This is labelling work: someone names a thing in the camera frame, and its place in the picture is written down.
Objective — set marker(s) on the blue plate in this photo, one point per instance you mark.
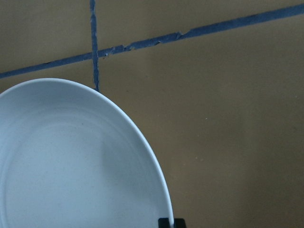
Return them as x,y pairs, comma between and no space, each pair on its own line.
71,158

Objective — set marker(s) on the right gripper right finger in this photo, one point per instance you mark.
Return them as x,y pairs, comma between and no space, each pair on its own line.
179,223

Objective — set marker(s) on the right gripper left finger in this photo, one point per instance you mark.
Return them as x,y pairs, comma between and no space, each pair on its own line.
163,223

